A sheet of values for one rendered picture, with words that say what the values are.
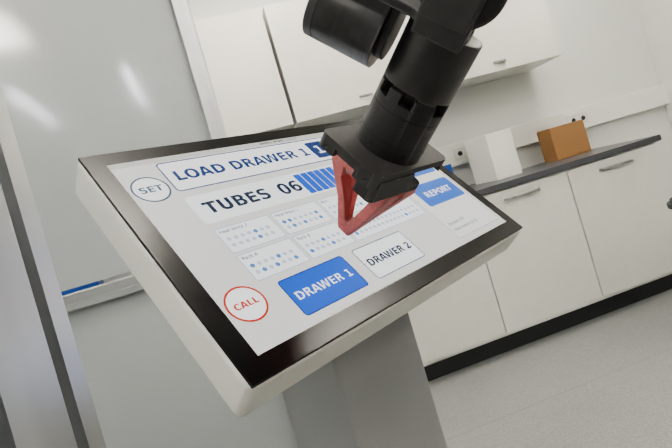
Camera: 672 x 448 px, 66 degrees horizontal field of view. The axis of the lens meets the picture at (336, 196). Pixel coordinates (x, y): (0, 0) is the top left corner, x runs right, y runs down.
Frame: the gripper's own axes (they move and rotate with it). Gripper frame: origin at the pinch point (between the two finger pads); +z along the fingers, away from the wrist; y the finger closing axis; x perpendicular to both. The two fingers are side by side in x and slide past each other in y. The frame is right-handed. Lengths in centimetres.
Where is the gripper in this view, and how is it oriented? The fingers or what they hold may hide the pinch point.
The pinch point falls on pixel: (347, 224)
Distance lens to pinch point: 48.1
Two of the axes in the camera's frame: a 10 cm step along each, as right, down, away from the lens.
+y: -6.7, 2.0, -7.2
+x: 6.5, 6.2, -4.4
